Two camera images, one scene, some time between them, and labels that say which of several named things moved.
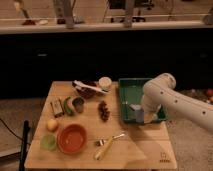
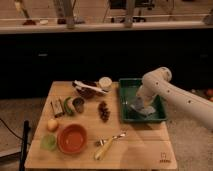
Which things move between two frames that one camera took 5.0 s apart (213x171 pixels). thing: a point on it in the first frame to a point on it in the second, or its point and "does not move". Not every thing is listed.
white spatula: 88,86 does not move
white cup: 105,82 does not move
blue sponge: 140,116 to 138,103
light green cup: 48,142 does not move
